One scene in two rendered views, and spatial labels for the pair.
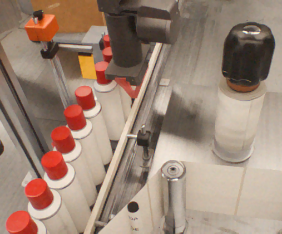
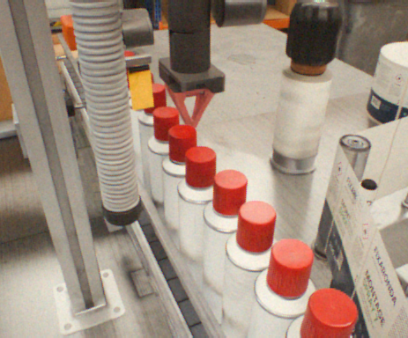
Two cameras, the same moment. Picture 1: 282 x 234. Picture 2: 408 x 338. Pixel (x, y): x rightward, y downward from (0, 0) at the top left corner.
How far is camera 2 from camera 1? 0.44 m
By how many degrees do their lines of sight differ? 35
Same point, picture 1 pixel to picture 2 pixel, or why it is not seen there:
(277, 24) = not seen: hidden behind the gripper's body
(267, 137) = not seen: hidden behind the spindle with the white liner
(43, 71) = not seen: outside the picture
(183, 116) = (218, 155)
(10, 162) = (9, 318)
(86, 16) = not seen: outside the picture
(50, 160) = (233, 180)
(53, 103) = (12, 217)
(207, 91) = (217, 128)
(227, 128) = (306, 128)
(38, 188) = (263, 209)
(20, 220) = (294, 249)
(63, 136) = (210, 154)
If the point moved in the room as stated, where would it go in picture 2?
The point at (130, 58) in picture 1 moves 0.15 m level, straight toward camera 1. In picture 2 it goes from (206, 57) to (300, 91)
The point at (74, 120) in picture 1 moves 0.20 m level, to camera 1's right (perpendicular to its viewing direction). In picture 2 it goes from (193, 142) to (295, 91)
